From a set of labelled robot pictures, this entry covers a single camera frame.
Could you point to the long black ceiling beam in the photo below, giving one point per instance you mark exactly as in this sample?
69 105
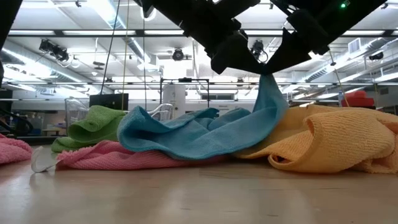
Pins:
140 32

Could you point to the white ceiling air vent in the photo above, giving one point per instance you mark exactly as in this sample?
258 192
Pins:
354 45

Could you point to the black ceiling-mounted device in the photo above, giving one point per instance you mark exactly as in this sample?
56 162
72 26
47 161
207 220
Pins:
54 49
257 48

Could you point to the black ceiling spotlight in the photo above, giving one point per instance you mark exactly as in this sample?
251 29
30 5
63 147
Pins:
178 54

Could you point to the white square column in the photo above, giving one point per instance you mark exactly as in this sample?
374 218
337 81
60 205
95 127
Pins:
174 99

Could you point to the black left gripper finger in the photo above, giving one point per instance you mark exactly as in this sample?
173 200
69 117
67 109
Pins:
239 59

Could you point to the black ceiling speaker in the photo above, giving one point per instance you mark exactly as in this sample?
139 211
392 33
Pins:
376 56

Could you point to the black computer monitor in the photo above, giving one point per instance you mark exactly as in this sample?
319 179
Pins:
109 101

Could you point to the blue microfiber towel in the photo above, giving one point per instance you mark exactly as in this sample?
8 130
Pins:
192 137

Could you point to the clear plastic bin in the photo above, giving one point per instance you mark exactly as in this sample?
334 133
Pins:
74 112

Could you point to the green microfiber towel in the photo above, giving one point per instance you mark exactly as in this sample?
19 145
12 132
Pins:
93 124

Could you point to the orange microfiber towel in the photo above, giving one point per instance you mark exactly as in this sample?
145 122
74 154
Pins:
342 140

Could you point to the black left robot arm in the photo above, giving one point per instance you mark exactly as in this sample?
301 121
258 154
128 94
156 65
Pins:
7 15

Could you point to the pink microfiber towel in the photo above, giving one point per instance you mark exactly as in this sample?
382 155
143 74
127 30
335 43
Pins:
12 149
124 158

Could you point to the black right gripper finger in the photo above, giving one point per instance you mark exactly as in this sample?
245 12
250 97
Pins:
289 56

